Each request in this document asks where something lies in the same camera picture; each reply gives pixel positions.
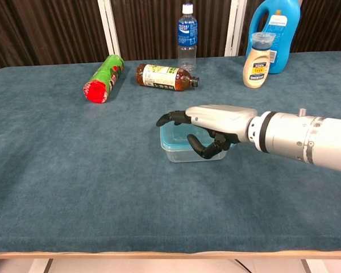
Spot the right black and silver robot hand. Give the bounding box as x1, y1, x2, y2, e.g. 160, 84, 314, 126
156, 104, 258, 159

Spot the blue translucent lid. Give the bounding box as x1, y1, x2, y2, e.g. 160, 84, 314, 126
160, 122, 238, 151

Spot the green red chips can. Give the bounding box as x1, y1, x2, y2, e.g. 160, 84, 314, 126
82, 54, 125, 104

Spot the cream mayonnaise squeeze bottle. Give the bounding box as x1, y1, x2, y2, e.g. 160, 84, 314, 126
242, 32, 276, 89

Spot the brown tea bottle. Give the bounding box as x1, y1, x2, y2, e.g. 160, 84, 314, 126
135, 63, 200, 92

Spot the clear bottle blue label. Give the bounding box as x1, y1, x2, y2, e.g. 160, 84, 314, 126
177, 3, 199, 72

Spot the blue detergent jug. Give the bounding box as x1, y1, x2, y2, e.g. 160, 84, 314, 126
246, 0, 301, 75

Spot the teal table cloth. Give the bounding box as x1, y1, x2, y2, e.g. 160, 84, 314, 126
0, 51, 341, 254

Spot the white table leg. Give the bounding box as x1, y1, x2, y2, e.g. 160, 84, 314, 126
301, 258, 327, 273
31, 258, 53, 273

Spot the white frame post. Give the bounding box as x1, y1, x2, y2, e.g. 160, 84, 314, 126
224, 0, 247, 57
97, 0, 122, 59

